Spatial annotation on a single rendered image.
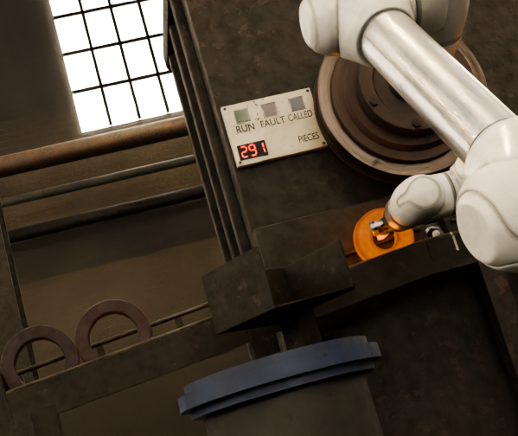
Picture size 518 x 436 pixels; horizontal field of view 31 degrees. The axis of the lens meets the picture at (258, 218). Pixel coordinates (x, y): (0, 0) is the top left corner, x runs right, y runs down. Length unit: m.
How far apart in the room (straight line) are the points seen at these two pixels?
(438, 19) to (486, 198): 0.62
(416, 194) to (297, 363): 0.84
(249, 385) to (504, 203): 0.42
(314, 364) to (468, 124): 0.40
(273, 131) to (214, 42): 0.32
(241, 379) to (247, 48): 1.56
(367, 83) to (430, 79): 1.02
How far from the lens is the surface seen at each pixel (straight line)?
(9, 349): 2.37
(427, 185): 2.09
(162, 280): 8.58
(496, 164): 1.25
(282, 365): 1.31
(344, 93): 2.52
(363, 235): 2.44
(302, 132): 2.63
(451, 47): 1.84
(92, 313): 2.36
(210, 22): 2.76
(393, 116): 2.46
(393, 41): 1.57
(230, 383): 1.33
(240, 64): 2.71
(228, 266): 2.06
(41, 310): 8.60
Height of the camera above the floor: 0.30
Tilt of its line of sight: 14 degrees up
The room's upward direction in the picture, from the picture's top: 16 degrees counter-clockwise
